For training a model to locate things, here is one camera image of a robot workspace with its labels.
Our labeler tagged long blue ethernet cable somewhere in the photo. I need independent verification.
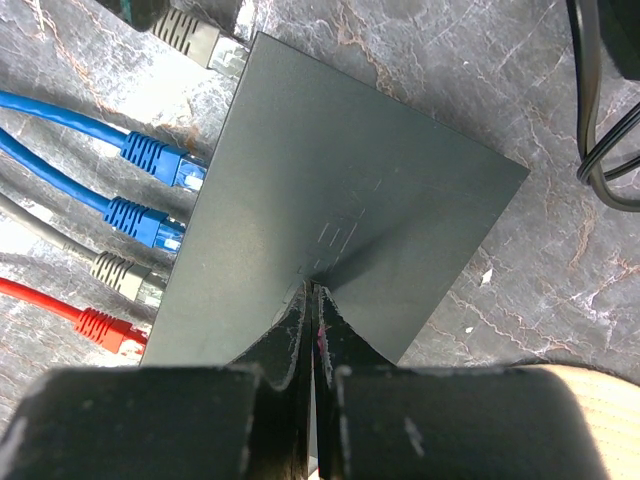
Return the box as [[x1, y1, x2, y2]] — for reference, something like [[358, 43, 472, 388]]
[[0, 127, 187, 254]]

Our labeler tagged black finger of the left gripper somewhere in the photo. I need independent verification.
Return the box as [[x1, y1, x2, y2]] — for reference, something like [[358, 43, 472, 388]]
[[97, 0, 242, 32]]

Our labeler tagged beige bucket hat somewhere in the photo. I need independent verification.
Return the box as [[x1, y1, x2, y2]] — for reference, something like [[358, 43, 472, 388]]
[[543, 365, 640, 480]]

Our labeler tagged black power adapter with cord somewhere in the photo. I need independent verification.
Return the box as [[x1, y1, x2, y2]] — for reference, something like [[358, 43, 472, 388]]
[[567, 1, 639, 213]]

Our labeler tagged short blue ethernet cable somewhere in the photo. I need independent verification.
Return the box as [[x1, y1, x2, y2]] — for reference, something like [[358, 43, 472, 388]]
[[0, 90, 208, 193]]

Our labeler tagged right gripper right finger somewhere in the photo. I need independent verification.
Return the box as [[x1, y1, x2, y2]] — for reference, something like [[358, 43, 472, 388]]
[[312, 286, 608, 479]]

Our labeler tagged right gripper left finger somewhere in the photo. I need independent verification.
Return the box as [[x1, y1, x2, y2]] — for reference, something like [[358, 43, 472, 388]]
[[1, 283, 311, 479]]

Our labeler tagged red ethernet cable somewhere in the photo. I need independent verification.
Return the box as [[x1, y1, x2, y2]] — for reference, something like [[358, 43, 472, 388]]
[[0, 277, 150, 356]]

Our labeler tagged grey ethernet cable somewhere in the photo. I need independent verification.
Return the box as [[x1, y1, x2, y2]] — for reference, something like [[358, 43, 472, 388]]
[[0, 192, 168, 307], [149, 7, 250, 78]]

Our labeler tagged black network switch box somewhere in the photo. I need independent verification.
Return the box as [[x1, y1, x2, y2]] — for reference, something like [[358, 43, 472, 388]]
[[143, 33, 528, 366]]

